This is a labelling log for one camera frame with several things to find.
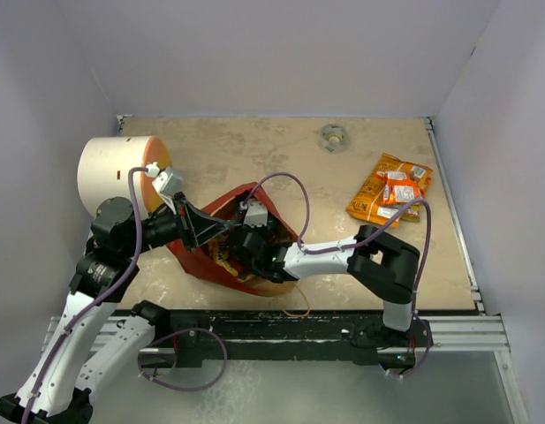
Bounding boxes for orange kettle chips bag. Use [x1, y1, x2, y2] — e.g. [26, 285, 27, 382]
[346, 153, 433, 225]

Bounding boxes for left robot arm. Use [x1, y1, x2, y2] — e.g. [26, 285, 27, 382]
[0, 193, 231, 423]

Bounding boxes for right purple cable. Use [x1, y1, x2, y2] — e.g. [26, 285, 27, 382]
[245, 172, 433, 381]

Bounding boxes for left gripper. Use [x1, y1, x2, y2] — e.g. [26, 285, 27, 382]
[122, 191, 230, 258]

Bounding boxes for white cylinder with orange end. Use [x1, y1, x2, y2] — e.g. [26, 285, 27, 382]
[77, 136, 171, 216]

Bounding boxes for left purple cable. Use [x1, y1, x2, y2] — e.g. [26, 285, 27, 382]
[19, 165, 156, 424]

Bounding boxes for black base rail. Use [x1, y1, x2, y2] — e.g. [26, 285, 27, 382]
[130, 300, 433, 372]

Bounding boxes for clear tape roll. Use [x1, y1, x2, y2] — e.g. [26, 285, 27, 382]
[319, 124, 349, 154]

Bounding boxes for purple cable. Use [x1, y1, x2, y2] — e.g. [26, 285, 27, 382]
[19, 165, 156, 424]
[245, 172, 433, 381]

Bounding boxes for colourful candy bag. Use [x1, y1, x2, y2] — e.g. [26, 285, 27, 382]
[401, 204, 422, 223]

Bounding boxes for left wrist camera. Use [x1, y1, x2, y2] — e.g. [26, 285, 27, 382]
[146, 162, 185, 213]

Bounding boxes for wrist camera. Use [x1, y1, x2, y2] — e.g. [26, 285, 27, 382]
[146, 162, 185, 213]
[239, 198, 269, 228]

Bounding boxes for red paper bag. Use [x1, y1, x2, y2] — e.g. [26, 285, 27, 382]
[167, 182, 311, 318]

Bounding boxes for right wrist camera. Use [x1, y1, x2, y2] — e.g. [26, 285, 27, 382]
[239, 198, 269, 228]

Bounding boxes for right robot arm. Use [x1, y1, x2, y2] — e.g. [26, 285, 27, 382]
[227, 224, 420, 345]

